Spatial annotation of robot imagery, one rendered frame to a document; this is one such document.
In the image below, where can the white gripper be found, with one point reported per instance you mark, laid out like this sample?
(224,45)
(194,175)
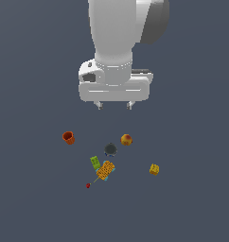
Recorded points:
(113,89)

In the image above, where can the dark grey round object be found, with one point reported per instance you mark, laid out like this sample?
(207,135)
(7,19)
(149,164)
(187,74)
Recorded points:
(110,149)

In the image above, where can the orange yellow peach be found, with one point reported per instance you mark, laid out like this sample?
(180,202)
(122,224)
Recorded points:
(126,139)

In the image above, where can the orange cup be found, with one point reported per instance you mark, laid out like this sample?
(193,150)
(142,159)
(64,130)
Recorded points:
(68,137)

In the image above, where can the green toy block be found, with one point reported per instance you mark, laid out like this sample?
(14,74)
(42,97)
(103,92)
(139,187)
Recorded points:
(95,162)

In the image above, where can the orange waffle toy with blue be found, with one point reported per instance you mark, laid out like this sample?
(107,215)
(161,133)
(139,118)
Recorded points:
(105,170)

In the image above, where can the yellow toy block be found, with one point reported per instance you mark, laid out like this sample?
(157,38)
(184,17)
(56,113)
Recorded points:
(154,169)

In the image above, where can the small red cherry with stem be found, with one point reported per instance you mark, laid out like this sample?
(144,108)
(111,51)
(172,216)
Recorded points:
(88,185)

